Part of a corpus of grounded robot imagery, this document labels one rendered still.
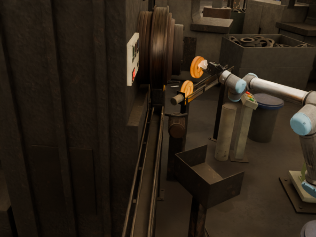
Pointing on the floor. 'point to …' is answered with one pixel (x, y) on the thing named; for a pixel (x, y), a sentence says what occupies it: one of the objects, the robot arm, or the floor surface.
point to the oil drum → (217, 12)
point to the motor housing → (174, 142)
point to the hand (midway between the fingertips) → (198, 64)
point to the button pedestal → (243, 130)
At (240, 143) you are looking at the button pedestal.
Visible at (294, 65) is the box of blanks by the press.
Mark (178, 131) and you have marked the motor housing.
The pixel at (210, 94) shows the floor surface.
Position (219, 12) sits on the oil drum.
